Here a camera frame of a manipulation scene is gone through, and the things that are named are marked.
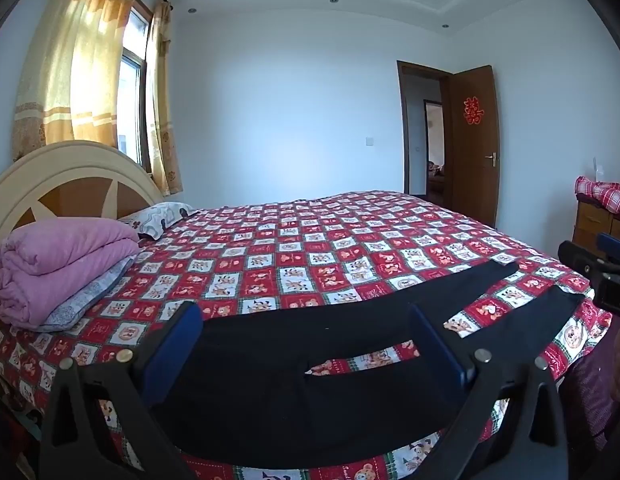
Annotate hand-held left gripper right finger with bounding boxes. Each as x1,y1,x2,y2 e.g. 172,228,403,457
408,302,571,480

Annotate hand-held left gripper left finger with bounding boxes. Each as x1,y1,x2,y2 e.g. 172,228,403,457
38,301,205,480

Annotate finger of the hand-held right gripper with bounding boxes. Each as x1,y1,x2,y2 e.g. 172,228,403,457
557,240,613,277
596,232,620,262

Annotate black pants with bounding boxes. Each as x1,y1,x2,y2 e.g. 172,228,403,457
152,260,587,456

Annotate wooden dresser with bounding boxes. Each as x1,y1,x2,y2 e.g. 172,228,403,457
571,195,620,248

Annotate red plaid cloth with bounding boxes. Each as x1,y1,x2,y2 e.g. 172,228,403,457
574,176,620,213

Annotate grey folded blanket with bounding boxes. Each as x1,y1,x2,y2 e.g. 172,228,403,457
42,255,138,332

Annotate dark purple cloth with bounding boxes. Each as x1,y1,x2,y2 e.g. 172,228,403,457
559,317,620,453

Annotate patterned pillow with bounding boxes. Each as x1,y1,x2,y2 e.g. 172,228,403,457
117,202,199,241

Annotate pink folded quilt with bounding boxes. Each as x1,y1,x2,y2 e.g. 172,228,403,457
0,218,141,331

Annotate brown wooden door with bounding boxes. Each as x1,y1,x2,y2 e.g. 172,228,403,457
449,65,501,228

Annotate bed with red patterned sheet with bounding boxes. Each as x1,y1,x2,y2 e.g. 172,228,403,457
0,190,613,480

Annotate red paper door decoration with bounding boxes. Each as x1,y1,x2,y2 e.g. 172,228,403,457
464,96,485,125

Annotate cream wooden headboard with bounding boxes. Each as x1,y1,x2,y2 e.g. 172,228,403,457
0,141,155,281

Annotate narrow yellow curtain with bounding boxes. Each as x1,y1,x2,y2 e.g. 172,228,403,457
146,1,184,196

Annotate window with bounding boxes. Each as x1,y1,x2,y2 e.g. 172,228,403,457
117,5,155,173

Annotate wide yellow curtain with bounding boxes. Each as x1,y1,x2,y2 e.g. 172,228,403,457
12,0,143,163

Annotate brown door frame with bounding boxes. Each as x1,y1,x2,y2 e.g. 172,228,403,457
396,60,453,208

